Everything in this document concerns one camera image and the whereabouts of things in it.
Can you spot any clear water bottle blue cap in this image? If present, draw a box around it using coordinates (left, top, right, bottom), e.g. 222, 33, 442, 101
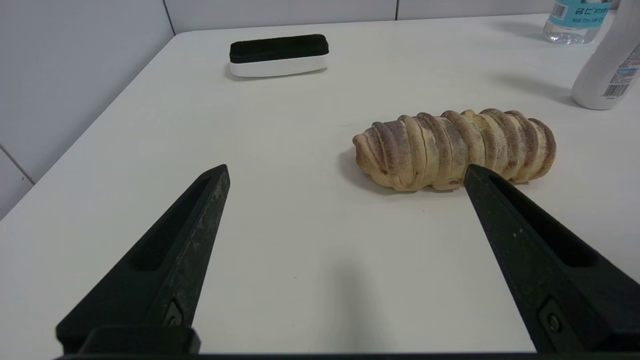
543, 0, 614, 45

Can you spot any white bottle with grey cap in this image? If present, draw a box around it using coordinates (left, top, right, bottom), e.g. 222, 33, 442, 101
571, 0, 640, 111

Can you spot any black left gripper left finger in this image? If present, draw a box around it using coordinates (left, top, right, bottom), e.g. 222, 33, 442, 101
56, 164, 231, 354

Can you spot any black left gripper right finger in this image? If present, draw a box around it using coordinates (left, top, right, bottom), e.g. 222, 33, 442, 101
463, 164, 640, 353

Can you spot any black white board eraser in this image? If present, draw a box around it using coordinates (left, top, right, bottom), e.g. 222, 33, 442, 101
229, 33, 330, 78

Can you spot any striped brown bread loaf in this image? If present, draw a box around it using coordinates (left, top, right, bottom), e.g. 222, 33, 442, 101
352, 108, 557, 192

